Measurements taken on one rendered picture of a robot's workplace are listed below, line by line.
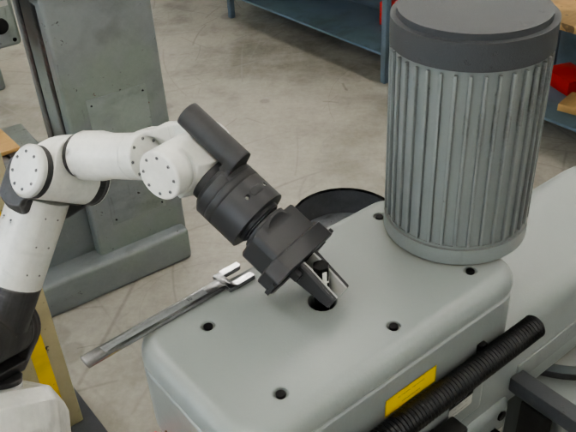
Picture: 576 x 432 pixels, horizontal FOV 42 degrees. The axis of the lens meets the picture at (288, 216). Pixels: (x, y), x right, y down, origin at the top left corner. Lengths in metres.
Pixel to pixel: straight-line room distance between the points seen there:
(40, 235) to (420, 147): 0.57
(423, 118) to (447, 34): 0.11
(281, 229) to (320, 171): 3.90
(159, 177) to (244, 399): 0.29
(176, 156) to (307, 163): 4.01
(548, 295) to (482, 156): 0.36
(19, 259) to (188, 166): 0.36
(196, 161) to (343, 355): 0.29
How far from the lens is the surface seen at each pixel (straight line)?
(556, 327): 1.28
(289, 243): 0.91
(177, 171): 0.91
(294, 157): 4.99
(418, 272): 1.00
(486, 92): 0.89
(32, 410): 1.24
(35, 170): 1.10
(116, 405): 3.47
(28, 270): 1.18
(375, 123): 5.38
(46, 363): 3.12
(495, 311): 1.03
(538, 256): 1.27
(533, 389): 1.23
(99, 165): 1.05
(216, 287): 0.98
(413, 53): 0.89
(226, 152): 0.91
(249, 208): 0.90
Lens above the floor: 2.52
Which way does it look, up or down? 35 degrees down
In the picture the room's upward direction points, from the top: 3 degrees counter-clockwise
